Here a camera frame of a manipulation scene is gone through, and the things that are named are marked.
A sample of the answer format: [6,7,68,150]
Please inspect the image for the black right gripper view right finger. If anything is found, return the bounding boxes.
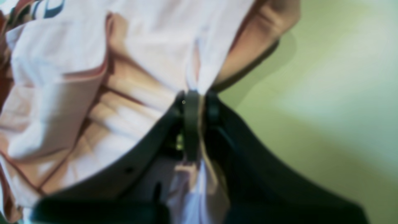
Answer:
[205,92,368,224]

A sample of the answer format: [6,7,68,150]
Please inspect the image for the pink T-shirt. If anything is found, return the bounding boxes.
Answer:
[1,0,301,223]

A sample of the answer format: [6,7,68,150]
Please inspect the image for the black right gripper view left finger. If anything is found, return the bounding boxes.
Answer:
[31,91,200,224]

